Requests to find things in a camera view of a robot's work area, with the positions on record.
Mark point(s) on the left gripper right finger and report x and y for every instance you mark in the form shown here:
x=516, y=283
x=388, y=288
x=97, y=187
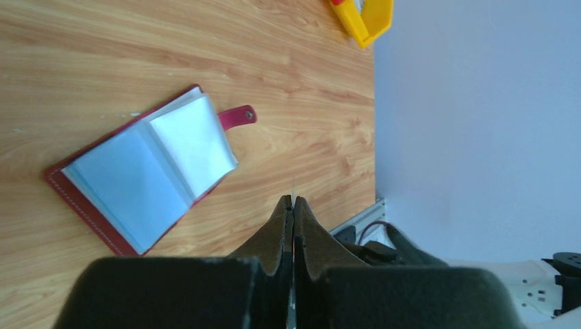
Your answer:
x=336, y=289

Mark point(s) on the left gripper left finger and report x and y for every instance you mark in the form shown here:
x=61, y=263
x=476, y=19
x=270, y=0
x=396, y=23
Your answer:
x=247, y=289

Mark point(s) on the dark card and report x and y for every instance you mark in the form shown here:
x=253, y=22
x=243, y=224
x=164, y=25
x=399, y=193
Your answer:
x=293, y=191

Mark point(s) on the red leather card holder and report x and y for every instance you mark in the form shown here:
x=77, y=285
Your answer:
x=134, y=184

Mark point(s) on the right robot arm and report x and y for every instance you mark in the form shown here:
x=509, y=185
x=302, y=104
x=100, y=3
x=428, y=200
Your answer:
x=550, y=286

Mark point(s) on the yellow plastic bin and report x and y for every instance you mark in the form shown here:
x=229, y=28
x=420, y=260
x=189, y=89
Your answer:
x=364, y=21

